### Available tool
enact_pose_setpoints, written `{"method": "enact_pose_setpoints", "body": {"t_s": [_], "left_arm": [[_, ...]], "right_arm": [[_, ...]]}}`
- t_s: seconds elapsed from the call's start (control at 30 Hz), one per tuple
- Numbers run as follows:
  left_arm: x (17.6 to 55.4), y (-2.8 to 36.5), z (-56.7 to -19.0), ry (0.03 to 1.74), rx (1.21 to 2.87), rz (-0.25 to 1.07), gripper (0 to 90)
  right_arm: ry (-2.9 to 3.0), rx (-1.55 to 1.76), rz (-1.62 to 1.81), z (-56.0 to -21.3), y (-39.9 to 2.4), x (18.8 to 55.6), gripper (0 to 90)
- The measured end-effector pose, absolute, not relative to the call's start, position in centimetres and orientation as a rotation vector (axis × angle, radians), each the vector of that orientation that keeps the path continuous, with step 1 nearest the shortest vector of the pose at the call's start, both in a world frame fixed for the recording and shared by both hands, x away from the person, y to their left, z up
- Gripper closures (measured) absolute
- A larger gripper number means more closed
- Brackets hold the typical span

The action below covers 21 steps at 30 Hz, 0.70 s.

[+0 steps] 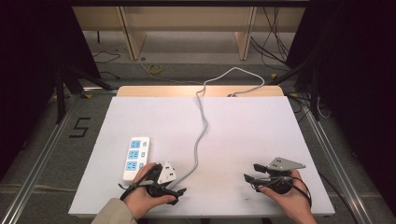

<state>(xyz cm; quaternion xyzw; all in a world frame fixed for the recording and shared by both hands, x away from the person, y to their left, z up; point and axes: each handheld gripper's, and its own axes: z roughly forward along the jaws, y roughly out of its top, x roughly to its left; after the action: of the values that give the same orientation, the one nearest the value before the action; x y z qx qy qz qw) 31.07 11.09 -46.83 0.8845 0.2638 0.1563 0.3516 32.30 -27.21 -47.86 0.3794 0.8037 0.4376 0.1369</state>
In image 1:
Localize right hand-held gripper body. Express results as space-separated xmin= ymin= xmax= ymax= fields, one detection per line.
xmin=262 ymin=156 xmax=307 ymax=196

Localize black strap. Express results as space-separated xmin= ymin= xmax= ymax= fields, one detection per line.
xmin=119 ymin=164 xmax=163 ymax=202
xmin=281 ymin=175 xmax=314 ymax=209

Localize white power strip blue sockets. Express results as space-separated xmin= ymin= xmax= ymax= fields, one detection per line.
xmin=121 ymin=136 xmax=150 ymax=182

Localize white foam board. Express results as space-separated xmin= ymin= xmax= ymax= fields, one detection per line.
xmin=67 ymin=95 xmax=336 ymax=218

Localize black curtain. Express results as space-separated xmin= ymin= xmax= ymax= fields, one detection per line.
xmin=0 ymin=0 xmax=102 ymax=181
xmin=284 ymin=0 xmax=396 ymax=216

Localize person's left hand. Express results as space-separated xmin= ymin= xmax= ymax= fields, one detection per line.
xmin=122 ymin=161 xmax=177 ymax=221

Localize aluminium floor rail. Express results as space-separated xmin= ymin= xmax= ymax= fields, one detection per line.
xmin=0 ymin=92 xmax=82 ymax=224
xmin=303 ymin=104 xmax=376 ymax=224

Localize black metal stand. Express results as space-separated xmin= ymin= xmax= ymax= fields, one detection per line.
xmin=54 ymin=64 xmax=115 ymax=125
xmin=267 ymin=59 xmax=321 ymax=122

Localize thin black floor cable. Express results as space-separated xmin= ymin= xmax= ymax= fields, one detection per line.
xmin=92 ymin=50 xmax=122 ymax=80

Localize grey power cable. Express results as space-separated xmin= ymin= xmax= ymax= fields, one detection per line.
xmin=167 ymin=66 xmax=266 ymax=189

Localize bundle of black cables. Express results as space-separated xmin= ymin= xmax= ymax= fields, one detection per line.
xmin=249 ymin=7 xmax=292 ymax=71

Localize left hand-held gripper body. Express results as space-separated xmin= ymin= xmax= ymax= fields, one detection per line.
xmin=144 ymin=161 xmax=178 ymax=198

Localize yellow tape roll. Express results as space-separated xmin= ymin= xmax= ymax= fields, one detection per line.
xmin=147 ymin=63 xmax=163 ymax=76

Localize light wooden shelf unit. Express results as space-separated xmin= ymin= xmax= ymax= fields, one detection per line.
xmin=72 ymin=6 xmax=306 ymax=62

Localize person's right hand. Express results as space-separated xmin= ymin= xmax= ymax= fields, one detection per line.
xmin=258 ymin=170 xmax=318 ymax=224

